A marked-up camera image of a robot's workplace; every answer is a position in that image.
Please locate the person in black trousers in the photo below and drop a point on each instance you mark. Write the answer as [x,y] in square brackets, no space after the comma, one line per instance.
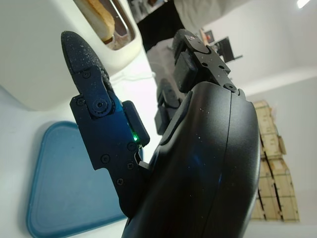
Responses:
[158,27]

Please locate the white ceiling light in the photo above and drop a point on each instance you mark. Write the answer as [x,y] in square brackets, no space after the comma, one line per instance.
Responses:
[303,3]

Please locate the slice of toast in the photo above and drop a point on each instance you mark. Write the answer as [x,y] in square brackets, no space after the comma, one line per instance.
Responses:
[104,15]

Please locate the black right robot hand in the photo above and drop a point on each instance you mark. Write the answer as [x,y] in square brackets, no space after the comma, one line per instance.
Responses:
[198,161]

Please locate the cream white toaster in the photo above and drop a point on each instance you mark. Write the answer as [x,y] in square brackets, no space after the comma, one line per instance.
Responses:
[37,49]

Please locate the teal plastic tray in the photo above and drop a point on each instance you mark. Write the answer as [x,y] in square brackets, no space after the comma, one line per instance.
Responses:
[62,186]

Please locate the stacked wooden crates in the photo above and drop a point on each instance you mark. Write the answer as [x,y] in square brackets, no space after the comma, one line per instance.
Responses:
[272,148]

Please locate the black monitor on stand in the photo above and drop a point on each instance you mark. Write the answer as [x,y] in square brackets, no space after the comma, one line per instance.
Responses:
[226,48]

